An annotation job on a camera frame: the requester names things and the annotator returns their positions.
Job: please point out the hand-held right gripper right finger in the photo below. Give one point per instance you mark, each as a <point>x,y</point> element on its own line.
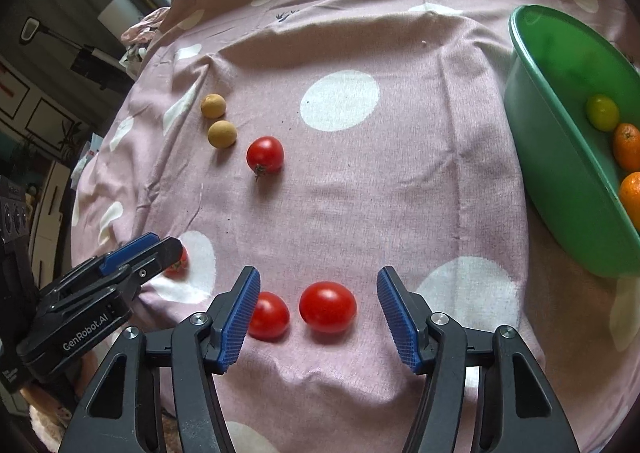
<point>400,323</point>

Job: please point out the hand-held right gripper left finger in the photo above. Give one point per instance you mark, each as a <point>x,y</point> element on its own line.
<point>240,318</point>

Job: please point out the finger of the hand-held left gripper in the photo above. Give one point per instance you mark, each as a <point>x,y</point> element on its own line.
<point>155,263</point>
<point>130,248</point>

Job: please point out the red tomato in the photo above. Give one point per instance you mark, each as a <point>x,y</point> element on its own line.
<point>179,263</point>
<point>327,306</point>
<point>265,154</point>
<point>270,315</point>

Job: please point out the green plastic bowl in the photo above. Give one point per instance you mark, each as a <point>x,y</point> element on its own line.
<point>550,143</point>

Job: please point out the large orange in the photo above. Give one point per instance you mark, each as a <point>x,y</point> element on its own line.
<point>632,198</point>

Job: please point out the small orange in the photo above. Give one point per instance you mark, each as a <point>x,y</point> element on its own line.
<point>627,145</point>

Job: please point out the pink polka dot blanket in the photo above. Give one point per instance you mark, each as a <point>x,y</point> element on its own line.
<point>400,183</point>

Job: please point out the small brown round fruit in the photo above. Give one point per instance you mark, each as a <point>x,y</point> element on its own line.
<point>221,134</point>
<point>213,105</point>

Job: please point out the black and white cloth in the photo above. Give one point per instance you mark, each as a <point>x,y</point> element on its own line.
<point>135,60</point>

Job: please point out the black stick vacuum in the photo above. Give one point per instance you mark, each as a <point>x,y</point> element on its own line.
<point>75,50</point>

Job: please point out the crumpled pink cloth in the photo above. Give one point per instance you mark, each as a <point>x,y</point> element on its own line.
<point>145,25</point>

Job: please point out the white cylinder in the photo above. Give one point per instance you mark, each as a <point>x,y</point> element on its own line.
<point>119,15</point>

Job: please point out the small yellow-green fruit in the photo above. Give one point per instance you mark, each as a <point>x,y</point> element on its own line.
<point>601,111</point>

